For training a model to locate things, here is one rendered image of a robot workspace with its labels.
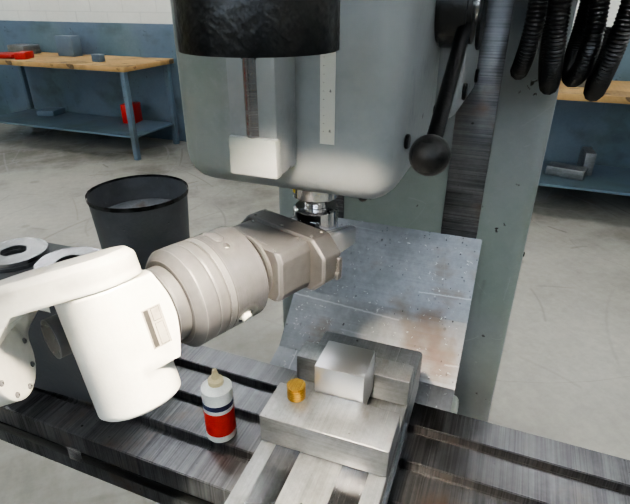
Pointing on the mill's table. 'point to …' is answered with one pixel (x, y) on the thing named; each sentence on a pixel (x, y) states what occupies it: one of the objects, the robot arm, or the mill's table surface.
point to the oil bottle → (218, 407)
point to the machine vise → (279, 489)
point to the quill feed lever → (450, 19)
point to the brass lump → (296, 390)
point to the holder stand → (31, 249)
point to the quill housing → (334, 102)
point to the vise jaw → (332, 429)
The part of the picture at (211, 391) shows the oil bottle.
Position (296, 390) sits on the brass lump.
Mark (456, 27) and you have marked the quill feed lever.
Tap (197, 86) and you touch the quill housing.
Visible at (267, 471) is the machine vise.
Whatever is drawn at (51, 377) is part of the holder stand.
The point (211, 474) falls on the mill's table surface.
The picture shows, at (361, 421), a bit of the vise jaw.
